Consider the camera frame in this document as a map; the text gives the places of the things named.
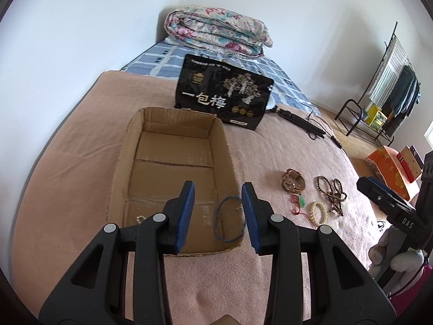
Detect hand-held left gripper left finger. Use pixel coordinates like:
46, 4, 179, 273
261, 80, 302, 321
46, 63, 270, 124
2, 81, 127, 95
39, 180, 196, 325

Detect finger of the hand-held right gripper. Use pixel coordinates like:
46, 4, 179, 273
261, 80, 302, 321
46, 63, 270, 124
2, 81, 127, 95
368, 177, 408, 205
356, 177, 415, 217

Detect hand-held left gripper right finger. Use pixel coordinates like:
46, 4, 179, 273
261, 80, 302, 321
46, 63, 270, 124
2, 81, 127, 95
241, 182, 397, 325

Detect brown wooden bead necklace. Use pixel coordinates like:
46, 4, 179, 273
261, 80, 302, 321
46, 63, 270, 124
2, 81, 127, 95
315, 175, 348, 216

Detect cardboard box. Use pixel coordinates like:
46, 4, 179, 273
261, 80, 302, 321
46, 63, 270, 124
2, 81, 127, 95
107, 107, 246, 257

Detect green pendant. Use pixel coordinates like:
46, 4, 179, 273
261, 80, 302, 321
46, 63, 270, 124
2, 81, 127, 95
289, 194, 317, 229

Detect pink strap wristwatch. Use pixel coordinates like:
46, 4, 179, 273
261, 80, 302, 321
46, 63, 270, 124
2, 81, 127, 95
282, 168, 307, 195

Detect white bead bracelet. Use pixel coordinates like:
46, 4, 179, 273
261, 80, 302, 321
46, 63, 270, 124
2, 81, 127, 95
309, 201, 329, 226

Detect orange patterned box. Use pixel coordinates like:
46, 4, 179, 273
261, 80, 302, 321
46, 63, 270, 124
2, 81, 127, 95
366, 145, 422, 202

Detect red box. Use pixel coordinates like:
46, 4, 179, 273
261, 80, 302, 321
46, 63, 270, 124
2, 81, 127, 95
396, 152, 420, 183

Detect blue bangle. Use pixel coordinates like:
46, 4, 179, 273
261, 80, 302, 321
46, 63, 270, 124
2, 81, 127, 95
214, 194, 246, 243

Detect grey plush toy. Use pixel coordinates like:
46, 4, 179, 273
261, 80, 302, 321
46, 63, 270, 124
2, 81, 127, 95
369, 225, 425, 278

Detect magenta cloth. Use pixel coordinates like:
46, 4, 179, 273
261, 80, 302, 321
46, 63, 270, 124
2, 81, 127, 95
389, 271, 427, 322

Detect yellow box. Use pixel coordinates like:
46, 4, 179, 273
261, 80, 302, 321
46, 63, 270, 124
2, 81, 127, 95
367, 103, 388, 129

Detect black metal clothes rack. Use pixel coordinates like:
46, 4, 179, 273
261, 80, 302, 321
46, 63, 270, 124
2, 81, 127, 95
335, 21, 422, 146

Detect black folded tripod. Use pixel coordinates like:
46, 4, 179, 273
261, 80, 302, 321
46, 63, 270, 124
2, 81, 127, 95
275, 106, 327, 139

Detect dark hanging clothes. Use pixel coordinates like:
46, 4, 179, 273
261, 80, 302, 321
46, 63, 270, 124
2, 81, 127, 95
382, 66, 422, 138

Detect striped hanging cloth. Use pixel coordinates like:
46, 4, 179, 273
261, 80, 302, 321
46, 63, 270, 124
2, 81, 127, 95
367, 37, 408, 104

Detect black snack bag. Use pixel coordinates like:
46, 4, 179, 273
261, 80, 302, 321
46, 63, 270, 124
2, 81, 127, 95
175, 53, 274, 132

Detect pink blanket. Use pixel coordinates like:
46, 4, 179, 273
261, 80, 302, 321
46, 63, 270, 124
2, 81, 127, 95
10, 70, 383, 325

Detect blue plaid bedsheet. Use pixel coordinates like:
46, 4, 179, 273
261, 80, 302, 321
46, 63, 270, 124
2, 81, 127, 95
120, 38, 322, 117

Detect folded floral quilt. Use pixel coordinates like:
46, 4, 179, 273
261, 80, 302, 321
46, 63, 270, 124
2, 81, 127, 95
164, 6, 274, 57

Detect white ring light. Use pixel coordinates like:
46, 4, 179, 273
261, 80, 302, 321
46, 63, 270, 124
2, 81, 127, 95
264, 84, 278, 114

